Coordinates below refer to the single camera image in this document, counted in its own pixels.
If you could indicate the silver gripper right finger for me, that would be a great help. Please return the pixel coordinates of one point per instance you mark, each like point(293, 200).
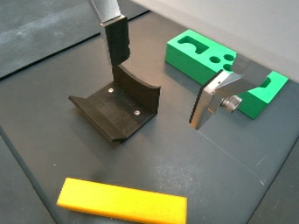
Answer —
point(220, 92)

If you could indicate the green shape sorting board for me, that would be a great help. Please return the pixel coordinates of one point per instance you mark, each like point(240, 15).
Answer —
point(200, 57)

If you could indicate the yellow rectangular block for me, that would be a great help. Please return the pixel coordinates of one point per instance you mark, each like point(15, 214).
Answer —
point(122, 203)

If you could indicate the black curved fixture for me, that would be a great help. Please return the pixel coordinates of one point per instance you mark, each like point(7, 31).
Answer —
point(122, 106)

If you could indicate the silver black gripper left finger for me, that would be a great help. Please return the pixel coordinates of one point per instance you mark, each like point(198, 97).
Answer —
point(114, 29)

